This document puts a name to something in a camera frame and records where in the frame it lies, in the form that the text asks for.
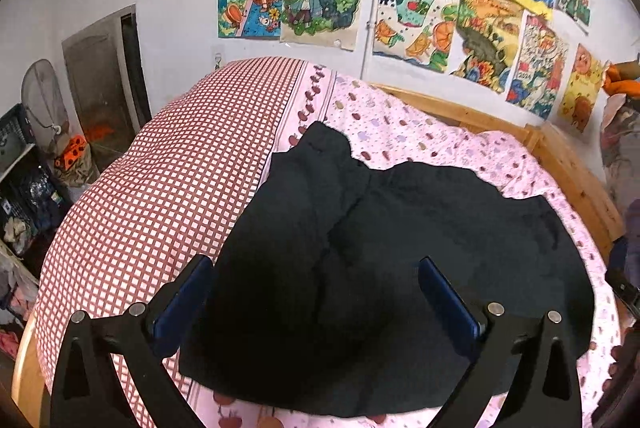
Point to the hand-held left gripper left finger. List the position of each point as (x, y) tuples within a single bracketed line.
[(182, 303)]

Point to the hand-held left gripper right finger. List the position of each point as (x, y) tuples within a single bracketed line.
[(447, 303)]

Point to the black jacket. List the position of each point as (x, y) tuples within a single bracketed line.
[(375, 233)]

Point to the pile of clothes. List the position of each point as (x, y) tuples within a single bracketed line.
[(14, 303)]

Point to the person's right hand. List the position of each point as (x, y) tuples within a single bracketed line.
[(612, 355)]

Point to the red checked quilt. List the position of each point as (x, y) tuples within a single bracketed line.
[(150, 188)]

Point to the bed with pink checkered bedding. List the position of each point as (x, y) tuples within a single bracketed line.
[(575, 168)]

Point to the patterned grey cloth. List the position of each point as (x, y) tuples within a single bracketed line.
[(620, 148)]

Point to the brown bag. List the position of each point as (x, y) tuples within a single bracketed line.
[(77, 171)]

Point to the orange spotted toy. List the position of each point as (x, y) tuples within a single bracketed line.
[(71, 152)]

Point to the black storage shelf with items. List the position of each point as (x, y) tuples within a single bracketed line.
[(30, 188)]

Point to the orange pumpkin yellow drawing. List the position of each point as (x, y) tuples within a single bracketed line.
[(582, 88)]

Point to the orange plush toy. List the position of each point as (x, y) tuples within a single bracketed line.
[(622, 78)]

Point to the colourful figure drawing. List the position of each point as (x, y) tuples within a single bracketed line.
[(537, 63)]

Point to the round standing fan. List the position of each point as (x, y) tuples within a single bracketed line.
[(45, 103)]

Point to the crocodile landscape drawing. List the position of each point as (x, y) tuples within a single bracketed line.
[(487, 33)]

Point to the white pumpkin drawing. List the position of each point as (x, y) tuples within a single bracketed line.
[(415, 23)]

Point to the white wall hook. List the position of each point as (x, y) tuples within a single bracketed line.
[(218, 57)]

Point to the white wall pipe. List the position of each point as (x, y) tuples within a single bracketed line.
[(372, 8)]

